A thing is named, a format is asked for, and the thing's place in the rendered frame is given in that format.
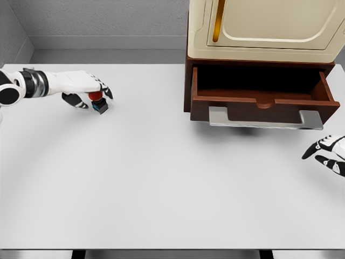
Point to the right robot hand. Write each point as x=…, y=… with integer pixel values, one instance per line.
x=332, y=147

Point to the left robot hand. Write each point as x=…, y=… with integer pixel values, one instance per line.
x=81, y=82

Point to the red button black switch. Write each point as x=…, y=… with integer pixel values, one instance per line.
x=98, y=102

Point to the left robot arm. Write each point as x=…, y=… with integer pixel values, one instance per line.
x=29, y=83

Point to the brown wooden drawer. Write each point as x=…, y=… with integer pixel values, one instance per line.
x=264, y=94

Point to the cream cabinet with brown base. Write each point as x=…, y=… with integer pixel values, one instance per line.
x=258, y=35

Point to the cream cabinet door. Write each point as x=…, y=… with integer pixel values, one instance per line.
x=272, y=24

